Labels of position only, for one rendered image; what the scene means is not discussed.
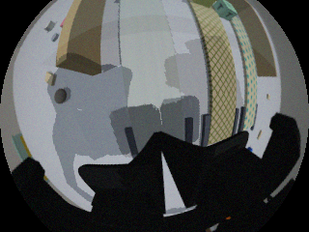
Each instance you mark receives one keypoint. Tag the small tan flat bar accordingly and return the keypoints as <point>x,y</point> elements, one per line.
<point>50,78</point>

